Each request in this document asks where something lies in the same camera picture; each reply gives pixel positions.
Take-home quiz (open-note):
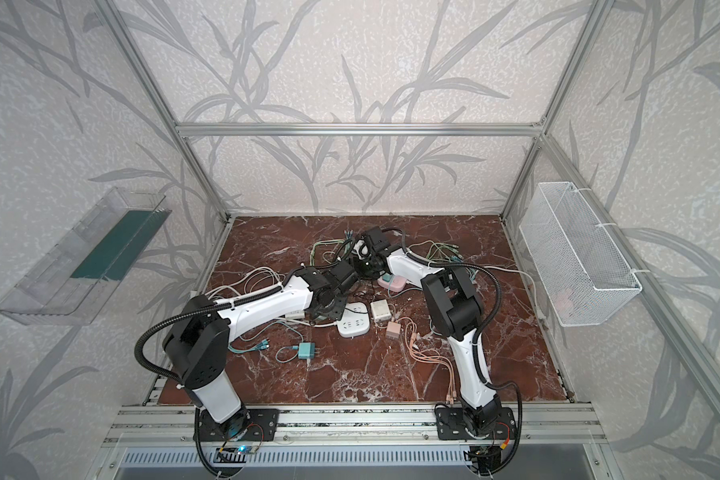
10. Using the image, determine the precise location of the black usb cable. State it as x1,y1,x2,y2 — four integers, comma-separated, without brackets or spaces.
341,287,385,316

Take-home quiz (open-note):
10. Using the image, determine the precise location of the white power strip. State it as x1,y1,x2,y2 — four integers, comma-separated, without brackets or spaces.
336,302,370,338

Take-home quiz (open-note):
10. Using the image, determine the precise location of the pink power strip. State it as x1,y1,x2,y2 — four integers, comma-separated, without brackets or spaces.
377,273,407,293

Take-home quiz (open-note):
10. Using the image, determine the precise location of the white charger adapter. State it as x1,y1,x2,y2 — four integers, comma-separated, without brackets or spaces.
370,299,392,323

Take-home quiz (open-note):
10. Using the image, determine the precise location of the teal plug adapter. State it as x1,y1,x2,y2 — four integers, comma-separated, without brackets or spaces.
297,342,316,360

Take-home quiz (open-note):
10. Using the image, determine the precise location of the pink plug adapter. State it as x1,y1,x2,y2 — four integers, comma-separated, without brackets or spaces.
385,321,402,339

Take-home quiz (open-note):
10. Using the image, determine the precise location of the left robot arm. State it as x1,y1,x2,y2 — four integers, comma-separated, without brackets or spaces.
134,261,359,439

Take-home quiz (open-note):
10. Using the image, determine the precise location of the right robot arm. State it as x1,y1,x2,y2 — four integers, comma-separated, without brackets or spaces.
347,227,523,444

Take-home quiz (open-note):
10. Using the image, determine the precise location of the green charging cable bundle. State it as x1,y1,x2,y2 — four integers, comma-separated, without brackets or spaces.
308,230,361,268

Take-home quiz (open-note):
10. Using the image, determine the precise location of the white power cord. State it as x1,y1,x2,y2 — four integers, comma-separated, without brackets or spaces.
203,263,339,330

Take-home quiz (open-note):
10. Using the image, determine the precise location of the teal charging cable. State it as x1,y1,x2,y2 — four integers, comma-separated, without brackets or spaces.
227,335,304,364

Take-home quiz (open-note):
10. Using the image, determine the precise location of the pink charging cable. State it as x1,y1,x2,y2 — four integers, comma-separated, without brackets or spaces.
398,317,460,403

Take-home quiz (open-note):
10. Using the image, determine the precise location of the white wire mesh basket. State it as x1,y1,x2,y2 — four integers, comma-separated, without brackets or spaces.
519,182,642,327

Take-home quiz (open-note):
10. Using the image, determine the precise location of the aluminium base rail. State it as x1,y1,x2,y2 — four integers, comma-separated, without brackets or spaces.
102,402,607,448

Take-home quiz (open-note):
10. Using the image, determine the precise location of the clear plastic wall bin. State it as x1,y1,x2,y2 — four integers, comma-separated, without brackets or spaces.
0,187,171,326

